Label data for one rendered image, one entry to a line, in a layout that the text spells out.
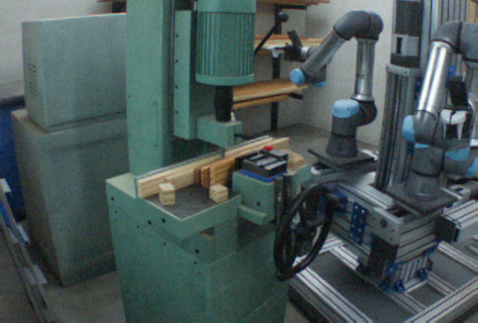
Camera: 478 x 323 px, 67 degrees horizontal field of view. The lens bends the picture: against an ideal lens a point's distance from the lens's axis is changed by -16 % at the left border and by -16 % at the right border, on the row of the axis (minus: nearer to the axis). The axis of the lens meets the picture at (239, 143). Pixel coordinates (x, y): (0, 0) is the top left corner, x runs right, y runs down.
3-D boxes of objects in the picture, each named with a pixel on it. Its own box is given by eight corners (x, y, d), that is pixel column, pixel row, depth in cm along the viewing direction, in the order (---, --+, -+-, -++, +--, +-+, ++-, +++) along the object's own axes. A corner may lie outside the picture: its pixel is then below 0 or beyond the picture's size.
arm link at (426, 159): (415, 160, 149) (420, 126, 145) (446, 168, 142) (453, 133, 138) (407, 169, 140) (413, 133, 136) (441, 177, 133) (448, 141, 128)
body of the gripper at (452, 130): (469, 143, 87) (473, 133, 96) (470, 107, 85) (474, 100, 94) (440, 140, 91) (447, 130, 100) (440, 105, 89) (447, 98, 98)
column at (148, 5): (161, 191, 146) (161, -20, 124) (127, 173, 161) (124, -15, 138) (208, 175, 162) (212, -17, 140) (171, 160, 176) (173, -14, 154)
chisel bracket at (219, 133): (226, 153, 132) (227, 126, 129) (195, 142, 141) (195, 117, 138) (243, 147, 137) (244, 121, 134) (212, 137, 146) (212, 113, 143)
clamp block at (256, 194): (265, 215, 118) (267, 186, 115) (230, 200, 126) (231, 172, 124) (296, 199, 128) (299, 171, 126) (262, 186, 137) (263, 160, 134)
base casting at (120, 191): (208, 266, 120) (208, 240, 117) (105, 201, 156) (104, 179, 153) (298, 216, 151) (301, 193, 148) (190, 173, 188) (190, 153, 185)
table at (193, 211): (206, 255, 103) (205, 234, 101) (135, 213, 122) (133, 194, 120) (332, 186, 145) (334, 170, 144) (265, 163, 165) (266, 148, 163)
